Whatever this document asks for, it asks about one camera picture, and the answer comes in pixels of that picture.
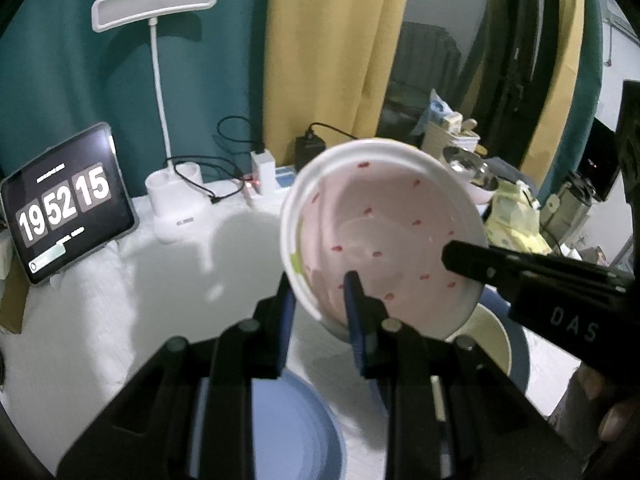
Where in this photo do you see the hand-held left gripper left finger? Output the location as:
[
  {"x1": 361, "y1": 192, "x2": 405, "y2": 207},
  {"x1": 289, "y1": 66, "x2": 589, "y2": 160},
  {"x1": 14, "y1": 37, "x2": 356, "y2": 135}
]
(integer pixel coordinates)
[{"x1": 57, "y1": 272, "x2": 298, "y2": 480}]

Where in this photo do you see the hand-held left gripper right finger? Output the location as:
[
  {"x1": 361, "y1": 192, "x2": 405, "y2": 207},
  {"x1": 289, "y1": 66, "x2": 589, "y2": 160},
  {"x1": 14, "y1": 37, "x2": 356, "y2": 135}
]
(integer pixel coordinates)
[{"x1": 344, "y1": 270, "x2": 584, "y2": 480}]

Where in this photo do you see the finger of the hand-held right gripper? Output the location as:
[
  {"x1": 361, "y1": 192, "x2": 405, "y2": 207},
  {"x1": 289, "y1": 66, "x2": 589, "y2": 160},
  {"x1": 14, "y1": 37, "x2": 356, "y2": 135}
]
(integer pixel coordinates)
[{"x1": 442, "y1": 240, "x2": 622, "y2": 292}]

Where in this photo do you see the blue bowl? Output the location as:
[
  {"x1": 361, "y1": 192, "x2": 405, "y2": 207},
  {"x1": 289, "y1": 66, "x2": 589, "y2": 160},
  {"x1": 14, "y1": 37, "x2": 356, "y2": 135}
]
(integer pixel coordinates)
[{"x1": 477, "y1": 292, "x2": 531, "y2": 407}]

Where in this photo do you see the cream bowl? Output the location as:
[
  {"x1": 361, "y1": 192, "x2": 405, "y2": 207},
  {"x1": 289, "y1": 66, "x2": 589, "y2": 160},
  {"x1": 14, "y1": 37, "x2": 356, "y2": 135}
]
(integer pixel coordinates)
[{"x1": 434, "y1": 304, "x2": 512, "y2": 379}]

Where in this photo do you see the pink speckled bowl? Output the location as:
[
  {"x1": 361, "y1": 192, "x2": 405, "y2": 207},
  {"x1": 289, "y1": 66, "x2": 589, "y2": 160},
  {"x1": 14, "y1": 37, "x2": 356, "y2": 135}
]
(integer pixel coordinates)
[{"x1": 278, "y1": 138, "x2": 489, "y2": 344}]

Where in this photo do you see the deep blue plate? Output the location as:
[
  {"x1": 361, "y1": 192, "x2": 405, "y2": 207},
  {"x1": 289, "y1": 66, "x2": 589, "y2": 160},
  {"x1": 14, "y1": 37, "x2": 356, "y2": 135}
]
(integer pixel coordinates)
[{"x1": 192, "y1": 376, "x2": 334, "y2": 480}]

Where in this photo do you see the person's right hand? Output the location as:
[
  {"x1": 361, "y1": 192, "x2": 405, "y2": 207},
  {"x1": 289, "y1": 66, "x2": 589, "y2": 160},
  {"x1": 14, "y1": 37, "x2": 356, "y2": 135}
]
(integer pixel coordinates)
[{"x1": 549, "y1": 364, "x2": 640, "y2": 445}]

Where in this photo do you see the yellow floral tissue pack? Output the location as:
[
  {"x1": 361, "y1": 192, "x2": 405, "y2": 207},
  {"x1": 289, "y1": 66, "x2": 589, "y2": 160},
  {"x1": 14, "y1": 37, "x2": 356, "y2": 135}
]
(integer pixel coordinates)
[{"x1": 482, "y1": 209, "x2": 551, "y2": 256}]

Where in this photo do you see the crumpled yellow plastic bag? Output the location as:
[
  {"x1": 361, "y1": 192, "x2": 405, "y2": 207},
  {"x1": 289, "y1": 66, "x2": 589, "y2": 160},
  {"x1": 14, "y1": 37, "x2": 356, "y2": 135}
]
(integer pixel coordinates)
[{"x1": 492, "y1": 179, "x2": 539, "y2": 221}]

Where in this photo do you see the pink steel-lined bowl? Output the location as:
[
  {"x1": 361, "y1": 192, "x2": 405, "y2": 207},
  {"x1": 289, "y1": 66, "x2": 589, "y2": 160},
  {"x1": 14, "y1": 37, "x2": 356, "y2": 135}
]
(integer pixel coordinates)
[{"x1": 442, "y1": 145, "x2": 501, "y2": 204}]

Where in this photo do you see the steel thermos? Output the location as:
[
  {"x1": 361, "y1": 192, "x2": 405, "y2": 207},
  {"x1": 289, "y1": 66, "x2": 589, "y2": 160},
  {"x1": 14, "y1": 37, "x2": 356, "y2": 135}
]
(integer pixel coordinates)
[{"x1": 539, "y1": 172, "x2": 601, "y2": 241}]

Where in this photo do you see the white power strip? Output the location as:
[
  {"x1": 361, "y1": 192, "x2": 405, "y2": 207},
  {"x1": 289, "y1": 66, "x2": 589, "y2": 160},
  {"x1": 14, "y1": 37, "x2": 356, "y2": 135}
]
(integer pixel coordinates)
[{"x1": 239, "y1": 174, "x2": 284, "y2": 206}]

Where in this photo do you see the white perforated basket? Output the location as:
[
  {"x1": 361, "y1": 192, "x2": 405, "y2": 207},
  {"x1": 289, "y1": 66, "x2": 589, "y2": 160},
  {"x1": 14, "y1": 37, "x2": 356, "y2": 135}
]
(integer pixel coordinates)
[{"x1": 422, "y1": 122, "x2": 481, "y2": 154}]

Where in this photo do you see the blue and white box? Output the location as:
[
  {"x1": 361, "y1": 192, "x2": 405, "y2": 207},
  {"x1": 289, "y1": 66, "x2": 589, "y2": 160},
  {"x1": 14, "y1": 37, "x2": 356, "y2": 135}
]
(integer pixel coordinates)
[{"x1": 274, "y1": 163, "x2": 301, "y2": 192}]

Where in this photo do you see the white textured tablecloth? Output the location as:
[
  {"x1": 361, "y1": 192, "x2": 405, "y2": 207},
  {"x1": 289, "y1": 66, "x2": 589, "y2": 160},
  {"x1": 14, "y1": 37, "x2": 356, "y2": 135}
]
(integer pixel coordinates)
[{"x1": 0, "y1": 192, "x2": 592, "y2": 480}]

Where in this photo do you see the white charger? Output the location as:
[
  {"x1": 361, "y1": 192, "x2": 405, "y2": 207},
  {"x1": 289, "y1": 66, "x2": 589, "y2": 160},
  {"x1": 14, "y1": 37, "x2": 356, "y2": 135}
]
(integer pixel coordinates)
[{"x1": 250, "y1": 148, "x2": 277, "y2": 196}]

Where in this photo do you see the black monitor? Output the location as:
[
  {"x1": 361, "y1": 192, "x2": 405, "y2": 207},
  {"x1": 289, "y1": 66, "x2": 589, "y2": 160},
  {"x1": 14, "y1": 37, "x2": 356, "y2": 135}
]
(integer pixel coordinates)
[{"x1": 574, "y1": 118, "x2": 621, "y2": 196}]

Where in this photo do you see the blue patterned packet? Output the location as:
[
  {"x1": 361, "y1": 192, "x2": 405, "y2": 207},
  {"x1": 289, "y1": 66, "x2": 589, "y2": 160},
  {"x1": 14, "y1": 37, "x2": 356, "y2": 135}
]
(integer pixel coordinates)
[{"x1": 424, "y1": 88, "x2": 456, "y2": 126}]

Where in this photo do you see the black charger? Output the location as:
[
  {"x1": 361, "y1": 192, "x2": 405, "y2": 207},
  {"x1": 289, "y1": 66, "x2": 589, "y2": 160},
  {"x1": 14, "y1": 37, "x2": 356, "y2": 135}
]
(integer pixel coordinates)
[{"x1": 294, "y1": 134, "x2": 329, "y2": 174}]

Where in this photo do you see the dark armchair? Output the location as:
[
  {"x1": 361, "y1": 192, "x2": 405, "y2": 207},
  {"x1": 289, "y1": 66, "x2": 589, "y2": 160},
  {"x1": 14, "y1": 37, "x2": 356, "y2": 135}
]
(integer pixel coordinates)
[{"x1": 384, "y1": 20, "x2": 461, "y2": 132}]

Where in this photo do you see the teal curtain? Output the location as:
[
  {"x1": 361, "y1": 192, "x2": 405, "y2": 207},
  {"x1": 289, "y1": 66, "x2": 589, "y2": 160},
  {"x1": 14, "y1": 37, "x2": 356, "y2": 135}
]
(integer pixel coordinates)
[
  {"x1": 542, "y1": 0, "x2": 604, "y2": 197},
  {"x1": 0, "y1": 0, "x2": 274, "y2": 202}
]

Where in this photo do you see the yellow curtain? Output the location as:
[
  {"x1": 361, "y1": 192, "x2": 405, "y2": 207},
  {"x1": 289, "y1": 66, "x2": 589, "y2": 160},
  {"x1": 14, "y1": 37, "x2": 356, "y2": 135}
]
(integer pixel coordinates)
[
  {"x1": 262, "y1": 0, "x2": 416, "y2": 172},
  {"x1": 547, "y1": 0, "x2": 586, "y2": 182}
]

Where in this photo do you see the tablet with clock display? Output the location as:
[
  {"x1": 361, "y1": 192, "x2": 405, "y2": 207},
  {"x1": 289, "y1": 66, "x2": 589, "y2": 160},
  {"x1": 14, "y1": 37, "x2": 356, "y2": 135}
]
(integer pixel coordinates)
[{"x1": 0, "y1": 121, "x2": 140, "y2": 286}]

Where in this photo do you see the glass sliding door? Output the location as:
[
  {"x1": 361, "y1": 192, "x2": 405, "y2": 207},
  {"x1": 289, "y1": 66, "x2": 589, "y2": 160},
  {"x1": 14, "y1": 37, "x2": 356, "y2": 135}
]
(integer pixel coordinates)
[{"x1": 377, "y1": 0, "x2": 561, "y2": 172}]

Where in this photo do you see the cardboard box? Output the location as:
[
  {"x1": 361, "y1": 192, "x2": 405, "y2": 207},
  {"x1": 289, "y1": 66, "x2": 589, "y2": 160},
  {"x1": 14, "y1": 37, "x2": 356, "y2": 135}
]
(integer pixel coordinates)
[{"x1": 0, "y1": 269, "x2": 31, "y2": 334}]

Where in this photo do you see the white desk lamp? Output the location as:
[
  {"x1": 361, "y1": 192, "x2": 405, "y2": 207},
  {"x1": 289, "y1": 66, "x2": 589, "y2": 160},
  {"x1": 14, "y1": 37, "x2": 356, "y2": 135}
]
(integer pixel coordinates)
[{"x1": 91, "y1": 0, "x2": 221, "y2": 246}]

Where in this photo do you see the black lamp cable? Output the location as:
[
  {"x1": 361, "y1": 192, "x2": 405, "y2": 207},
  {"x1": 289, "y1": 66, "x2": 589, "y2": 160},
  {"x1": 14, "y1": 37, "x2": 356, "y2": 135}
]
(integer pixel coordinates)
[{"x1": 164, "y1": 115, "x2": 264, "y2": 206}]

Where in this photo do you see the black charger cable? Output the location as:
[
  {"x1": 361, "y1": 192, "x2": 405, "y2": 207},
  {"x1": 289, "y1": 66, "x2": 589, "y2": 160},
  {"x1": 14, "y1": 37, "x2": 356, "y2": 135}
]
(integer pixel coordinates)
[{"x1": 304, "y1": 121, "x2": 362, "y2": 142}]

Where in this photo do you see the white wall pipe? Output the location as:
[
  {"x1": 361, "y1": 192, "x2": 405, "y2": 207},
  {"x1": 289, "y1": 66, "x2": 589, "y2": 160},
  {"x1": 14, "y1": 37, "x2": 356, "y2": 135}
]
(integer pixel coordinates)
[{"x1": 602, "y1": 2, "x2": 616, "y2": 69}]

